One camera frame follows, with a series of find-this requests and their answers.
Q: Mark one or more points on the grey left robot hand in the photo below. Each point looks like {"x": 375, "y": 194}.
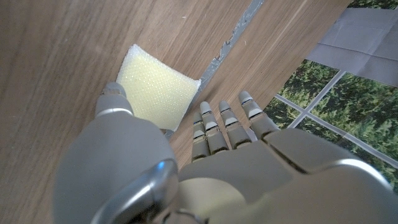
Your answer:
{"x": 248, "y": 180}

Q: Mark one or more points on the pale yellow sponge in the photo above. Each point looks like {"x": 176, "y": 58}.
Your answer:
{"x": 155, "y": 90}

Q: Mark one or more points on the printed window forest backdrop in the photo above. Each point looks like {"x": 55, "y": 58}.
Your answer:
{"x": 357, "y": 93}

